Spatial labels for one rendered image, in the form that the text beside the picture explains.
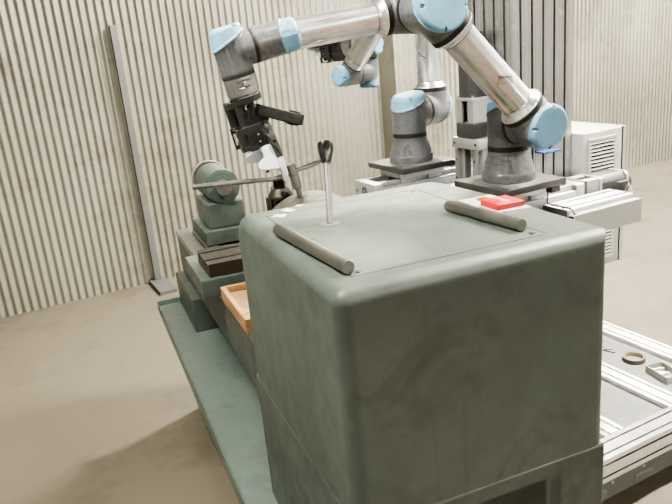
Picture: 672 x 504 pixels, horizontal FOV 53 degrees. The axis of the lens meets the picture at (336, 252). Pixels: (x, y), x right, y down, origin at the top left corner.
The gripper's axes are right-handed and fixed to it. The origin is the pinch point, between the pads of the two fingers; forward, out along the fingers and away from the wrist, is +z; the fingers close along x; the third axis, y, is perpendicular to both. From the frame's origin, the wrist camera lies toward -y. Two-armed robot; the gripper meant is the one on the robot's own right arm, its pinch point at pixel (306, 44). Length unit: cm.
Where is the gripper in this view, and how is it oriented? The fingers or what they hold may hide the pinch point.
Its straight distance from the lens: 282.2
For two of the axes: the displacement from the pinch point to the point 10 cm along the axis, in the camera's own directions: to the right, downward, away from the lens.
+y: 1.8, 9.0, 3.9
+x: 6.3, -4.1, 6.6
